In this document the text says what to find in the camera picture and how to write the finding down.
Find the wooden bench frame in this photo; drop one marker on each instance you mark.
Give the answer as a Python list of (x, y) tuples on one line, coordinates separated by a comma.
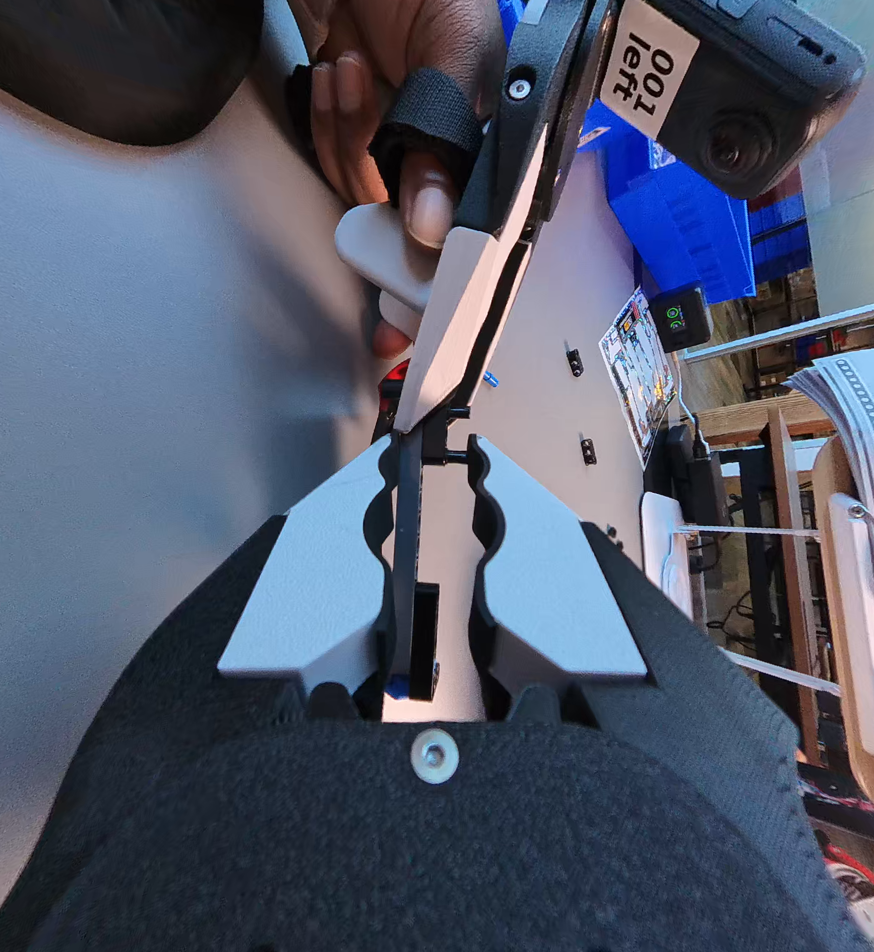
[(787, 520)]

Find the blue plastic bin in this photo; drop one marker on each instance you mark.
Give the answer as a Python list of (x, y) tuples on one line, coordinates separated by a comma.
[(690, 223)]

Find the black lego connector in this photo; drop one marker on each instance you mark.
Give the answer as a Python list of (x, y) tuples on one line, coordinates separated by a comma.
[(575, 362), (588, 450)]

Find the black power adapter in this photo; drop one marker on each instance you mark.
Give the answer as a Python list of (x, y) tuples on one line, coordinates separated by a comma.
[(694, 476)]

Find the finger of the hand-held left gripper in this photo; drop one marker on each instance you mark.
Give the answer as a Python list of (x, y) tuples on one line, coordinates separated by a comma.
[(452, 320)]

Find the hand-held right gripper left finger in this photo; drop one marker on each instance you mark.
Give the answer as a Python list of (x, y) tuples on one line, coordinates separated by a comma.
[(310, 595)]

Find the black lego chassis frame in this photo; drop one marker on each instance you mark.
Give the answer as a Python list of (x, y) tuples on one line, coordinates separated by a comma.
[(409, 535)]

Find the person's left hand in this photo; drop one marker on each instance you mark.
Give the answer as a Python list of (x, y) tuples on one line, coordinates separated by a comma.
[(407, 37)]

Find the stack of coloured crates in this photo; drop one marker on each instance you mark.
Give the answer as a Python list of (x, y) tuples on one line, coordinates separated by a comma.
[(779, 230)]

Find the lego sticker sheet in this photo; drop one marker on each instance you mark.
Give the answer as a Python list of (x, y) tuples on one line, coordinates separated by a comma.
[(638, 379)]

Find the white book stand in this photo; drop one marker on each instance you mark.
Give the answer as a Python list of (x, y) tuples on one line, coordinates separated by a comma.
[(854, 595)]

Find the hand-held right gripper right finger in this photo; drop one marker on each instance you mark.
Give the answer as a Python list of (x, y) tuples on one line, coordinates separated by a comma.
[(556, 595)]

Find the lego instruction booklet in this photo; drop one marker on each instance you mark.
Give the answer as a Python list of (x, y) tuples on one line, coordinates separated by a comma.
[(861, 416)]

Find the black device green display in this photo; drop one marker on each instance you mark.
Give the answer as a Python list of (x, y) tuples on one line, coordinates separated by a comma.
[(679, 320)]

